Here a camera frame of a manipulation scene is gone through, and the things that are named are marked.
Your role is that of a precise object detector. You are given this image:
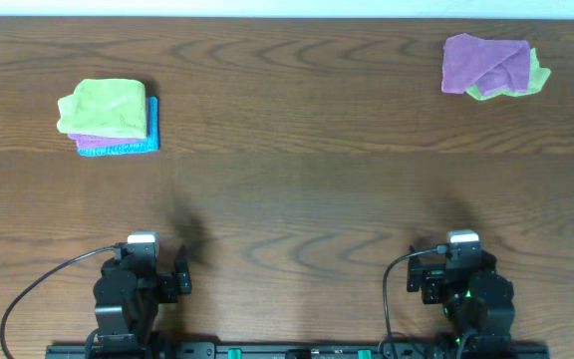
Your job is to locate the purple microfiber cloth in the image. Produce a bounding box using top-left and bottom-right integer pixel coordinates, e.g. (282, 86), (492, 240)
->
(441, 33), (531, 96)

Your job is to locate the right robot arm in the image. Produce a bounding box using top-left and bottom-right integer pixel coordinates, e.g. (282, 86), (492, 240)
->
(407, 241), (515, 358)

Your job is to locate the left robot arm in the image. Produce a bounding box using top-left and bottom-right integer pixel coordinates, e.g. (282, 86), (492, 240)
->
(84, 243), (192, 358)

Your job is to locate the folded purple cloth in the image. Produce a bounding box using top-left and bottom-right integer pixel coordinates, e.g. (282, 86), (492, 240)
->
(68, 134), (141, 150)

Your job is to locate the folded green cloth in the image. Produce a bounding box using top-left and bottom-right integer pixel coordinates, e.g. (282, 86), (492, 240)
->
(57, 79), (147, 140)

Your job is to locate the folded blue cloth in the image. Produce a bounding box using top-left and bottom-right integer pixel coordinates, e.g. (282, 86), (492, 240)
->
(77, 97), (159, 158)

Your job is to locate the crumpled green cloth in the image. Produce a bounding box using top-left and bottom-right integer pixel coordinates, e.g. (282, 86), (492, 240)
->
(466, 48), (551, 101)

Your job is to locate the right black cable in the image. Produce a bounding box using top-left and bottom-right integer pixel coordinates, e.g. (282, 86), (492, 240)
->
(381, 244), (450, 350)

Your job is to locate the black cable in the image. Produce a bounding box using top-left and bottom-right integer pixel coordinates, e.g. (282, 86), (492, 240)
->
(381, 244), (450, 350)
(0, 245), (119, 359)

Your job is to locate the left black cable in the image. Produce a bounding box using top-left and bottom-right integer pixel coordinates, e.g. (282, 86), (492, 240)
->
(0, 245), (119, 359)

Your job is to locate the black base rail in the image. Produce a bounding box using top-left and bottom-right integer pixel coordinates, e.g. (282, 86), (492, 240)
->
(45, 342), (551, 359)

